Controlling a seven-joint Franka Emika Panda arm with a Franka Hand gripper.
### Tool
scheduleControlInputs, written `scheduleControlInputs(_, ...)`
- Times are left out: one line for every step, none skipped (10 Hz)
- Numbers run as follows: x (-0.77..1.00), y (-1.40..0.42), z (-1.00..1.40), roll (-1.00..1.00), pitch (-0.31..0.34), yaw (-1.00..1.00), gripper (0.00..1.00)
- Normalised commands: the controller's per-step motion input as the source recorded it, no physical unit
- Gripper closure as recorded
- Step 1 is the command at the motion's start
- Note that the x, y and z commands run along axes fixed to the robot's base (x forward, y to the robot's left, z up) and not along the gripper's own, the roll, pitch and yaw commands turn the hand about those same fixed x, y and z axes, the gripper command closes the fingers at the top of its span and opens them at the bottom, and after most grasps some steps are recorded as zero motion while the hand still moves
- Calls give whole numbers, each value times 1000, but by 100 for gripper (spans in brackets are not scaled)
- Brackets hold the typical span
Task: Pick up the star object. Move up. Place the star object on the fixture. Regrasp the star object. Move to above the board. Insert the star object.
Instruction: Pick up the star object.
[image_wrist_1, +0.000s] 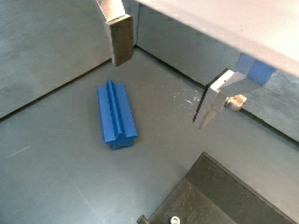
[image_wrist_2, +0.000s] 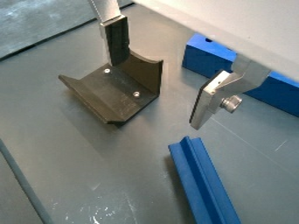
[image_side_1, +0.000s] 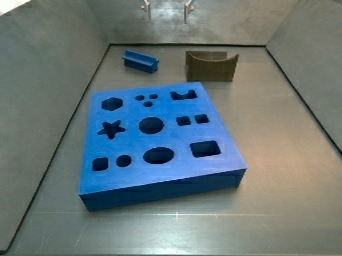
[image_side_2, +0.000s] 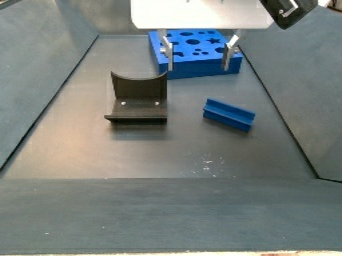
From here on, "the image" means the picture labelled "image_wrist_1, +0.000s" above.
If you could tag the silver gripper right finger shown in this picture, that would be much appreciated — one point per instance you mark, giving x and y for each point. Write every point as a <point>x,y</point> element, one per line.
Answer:
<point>223,93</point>

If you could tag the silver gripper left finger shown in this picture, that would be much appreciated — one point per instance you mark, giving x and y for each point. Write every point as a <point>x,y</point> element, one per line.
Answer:
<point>119,26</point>

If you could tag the blue star prism object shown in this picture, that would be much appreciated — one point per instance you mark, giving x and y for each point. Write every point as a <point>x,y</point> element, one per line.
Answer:
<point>118,123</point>

